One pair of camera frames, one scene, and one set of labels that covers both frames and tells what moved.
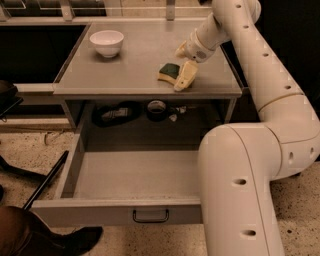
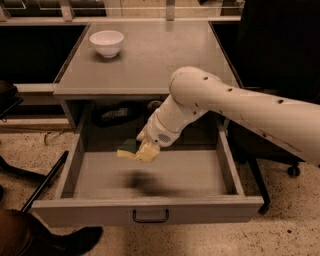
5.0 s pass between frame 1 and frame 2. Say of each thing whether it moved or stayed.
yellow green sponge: moved
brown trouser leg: stayed
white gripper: moved
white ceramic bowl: stayed
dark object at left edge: stayed
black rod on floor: stayed
